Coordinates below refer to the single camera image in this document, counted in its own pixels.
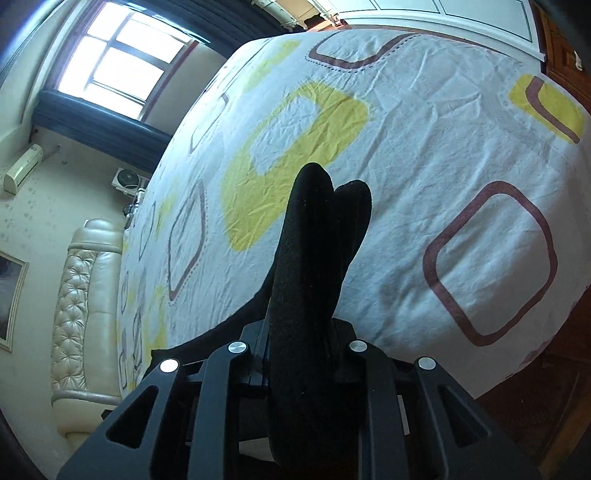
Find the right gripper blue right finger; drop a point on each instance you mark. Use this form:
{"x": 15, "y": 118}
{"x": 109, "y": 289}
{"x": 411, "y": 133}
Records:
{"x": 343, "y": 335}

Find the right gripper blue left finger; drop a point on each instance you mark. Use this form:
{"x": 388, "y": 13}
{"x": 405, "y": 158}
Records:
{"x": 256, "y": 335}

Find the black pants with studs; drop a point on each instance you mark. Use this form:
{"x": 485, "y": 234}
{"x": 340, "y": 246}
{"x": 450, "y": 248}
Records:
{"x": 319, "y": 417}

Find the patterned white bed sheet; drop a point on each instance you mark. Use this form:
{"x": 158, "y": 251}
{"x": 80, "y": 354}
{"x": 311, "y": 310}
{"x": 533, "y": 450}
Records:
{"x": 479, "y": 167}

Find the cream tufted leather headboard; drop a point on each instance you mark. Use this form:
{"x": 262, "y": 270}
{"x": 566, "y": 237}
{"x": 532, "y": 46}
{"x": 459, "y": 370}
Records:
{"x": 84, "y": 370}

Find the white desk fan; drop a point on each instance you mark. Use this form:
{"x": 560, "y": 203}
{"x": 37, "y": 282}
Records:
{"x": 128, "y": 182}

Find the dark blue left curtain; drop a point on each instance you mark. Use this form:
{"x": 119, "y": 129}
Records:
{"x": 108, "y": 132}

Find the dark blue curtain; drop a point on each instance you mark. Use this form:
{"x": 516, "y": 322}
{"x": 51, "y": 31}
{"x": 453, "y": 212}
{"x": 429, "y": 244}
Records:
{"x": 108, "y": 132}
{"x": 225, "y": 25}

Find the window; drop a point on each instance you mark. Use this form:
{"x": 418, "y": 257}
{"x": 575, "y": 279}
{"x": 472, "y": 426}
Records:
{"x": 121, "y": 58}

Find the dark blue right curtain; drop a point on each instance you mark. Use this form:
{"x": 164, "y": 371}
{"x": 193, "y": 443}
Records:
{"x": 225, "y": 25}

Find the brown wooden cabinet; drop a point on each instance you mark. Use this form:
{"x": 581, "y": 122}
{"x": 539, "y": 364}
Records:
{"x": 562, "y": 64}

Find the white wardrobe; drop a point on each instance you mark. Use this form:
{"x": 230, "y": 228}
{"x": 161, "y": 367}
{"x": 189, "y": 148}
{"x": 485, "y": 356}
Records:
{"x": 505, "y": 26}

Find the framed wall picture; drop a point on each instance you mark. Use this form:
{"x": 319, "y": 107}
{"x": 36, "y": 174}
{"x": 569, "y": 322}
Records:
{"x": 13, "y": 273}

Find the white wall air conditioner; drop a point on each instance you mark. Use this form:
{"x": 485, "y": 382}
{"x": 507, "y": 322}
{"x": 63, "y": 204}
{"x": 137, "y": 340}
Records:
{"x": 22, "y": 168}

